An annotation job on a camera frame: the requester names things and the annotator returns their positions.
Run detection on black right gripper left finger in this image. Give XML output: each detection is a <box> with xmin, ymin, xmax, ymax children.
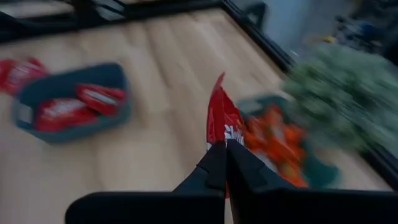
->
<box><xmin>172</xmin><ymin>141</ymin><xmax>228</xmax><ymax>195</ymax></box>

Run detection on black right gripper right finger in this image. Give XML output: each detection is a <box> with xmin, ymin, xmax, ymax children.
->
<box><xmin>226</xmin><ymin>139</ymin><xmax>297</xmax><ymax>194</ymax></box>

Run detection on orange candy packet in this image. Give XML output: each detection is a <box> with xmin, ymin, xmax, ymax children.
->
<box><xmin>242</xmin><ymin>105</ymin><xmax>282</xmax><ymax>150</ymax></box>
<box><xmin>267</xmin><ymin>124</ymin><xmax>309</xmax><ymax>188</ymax></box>

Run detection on red candy packet white print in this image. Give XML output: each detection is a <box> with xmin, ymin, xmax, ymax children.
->
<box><xmin>206</xmin><ymin>72</ymin><xmax>247</xmax><ymax>199</ymax></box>

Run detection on red candy bar wrapper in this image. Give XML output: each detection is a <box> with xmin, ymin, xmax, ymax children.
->
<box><xmin>76</xmin><ymin>83</ymin><xmax>127</xmax><ymax>116</ymax></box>
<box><xmin>0</xmin><ymin>57</ymin><xmax>49</xmax><ymax>96</ymax></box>
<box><xmin>34</xmin><ymin>98</ymin><xmax>97</xmax><ymax>133</ymax></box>

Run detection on teal plastic bin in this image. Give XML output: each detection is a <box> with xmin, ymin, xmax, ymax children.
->
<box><xmin>235</xmin><ymin>94</ymin><xmax>342</xmax><ymax>191</ymax></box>

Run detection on green artificial succulent plant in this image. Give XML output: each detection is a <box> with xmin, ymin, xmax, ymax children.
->
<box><xmin>281</xmin><ymin>45</ymin><xmax>398</xmax><ymax>156</ymax></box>

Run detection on blue-grey plastic bin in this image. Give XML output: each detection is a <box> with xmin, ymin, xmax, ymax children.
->
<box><xmin>11</xmin><ymin>62</ymin><xmax>133</xmax><ymax>144</ymax></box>

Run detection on black frame clamp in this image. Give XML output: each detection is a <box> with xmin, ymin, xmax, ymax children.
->
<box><xmin>241</xmin><ymin>2</ymin><xmax>268</xmax><ymax>29</ymax></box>

